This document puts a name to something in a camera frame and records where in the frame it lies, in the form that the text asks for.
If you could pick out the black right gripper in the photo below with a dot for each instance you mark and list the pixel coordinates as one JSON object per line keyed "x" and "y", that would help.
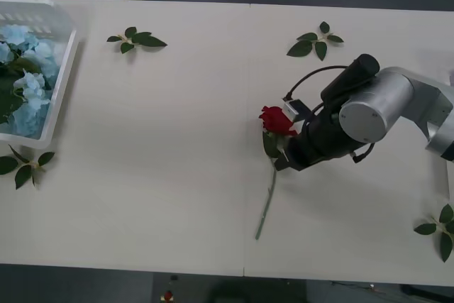
{"x": 303, "y": 150}

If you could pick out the loose green leaf twig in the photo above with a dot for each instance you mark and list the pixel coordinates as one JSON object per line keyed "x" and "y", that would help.
{"x": 149, "y": 40}
{"x": 446, "y": 246}
{"x": 23, "y": 175}
{"x": 301, "y": 48}

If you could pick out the red rose with thick stem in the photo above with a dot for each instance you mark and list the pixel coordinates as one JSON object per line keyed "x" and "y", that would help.
{"x": 275, "y": 120}

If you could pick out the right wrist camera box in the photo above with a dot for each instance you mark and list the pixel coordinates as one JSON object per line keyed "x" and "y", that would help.
{"x": 292, "y": 108}

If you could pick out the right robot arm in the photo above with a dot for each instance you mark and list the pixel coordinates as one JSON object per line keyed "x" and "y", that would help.
{"x": 390, "y": 93}

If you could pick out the small pale blue flower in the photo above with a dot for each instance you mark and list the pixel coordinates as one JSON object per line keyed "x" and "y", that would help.
{"x": 30, "y": 83}

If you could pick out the shallow white box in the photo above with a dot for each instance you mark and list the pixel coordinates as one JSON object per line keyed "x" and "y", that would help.
{"x": 65, "y": 69}

